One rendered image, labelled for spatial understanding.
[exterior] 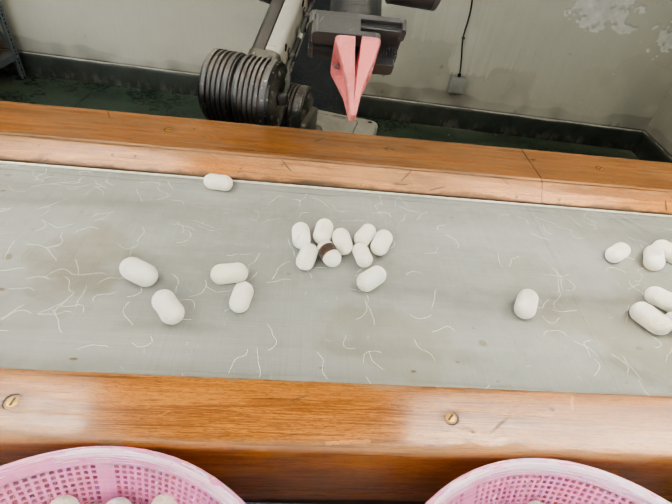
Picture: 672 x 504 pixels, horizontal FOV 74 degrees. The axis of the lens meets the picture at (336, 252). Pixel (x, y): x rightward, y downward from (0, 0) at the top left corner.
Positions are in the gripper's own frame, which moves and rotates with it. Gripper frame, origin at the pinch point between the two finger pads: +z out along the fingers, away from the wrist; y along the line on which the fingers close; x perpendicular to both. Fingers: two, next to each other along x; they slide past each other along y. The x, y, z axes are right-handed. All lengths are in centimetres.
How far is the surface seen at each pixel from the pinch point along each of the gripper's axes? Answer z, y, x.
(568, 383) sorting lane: 26.9, 19.1, -6.1
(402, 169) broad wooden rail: 1.9, 8.3, 11.3
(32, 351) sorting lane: 25.7, -25.7, -5.8
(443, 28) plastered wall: -124, 61, 150
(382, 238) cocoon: 13.2, 4.0, 2.3
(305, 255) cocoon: 15.9, -4.2, 0.1
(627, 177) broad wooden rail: 0.1, 41.7, 13.1
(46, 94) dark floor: -89, -138, 182
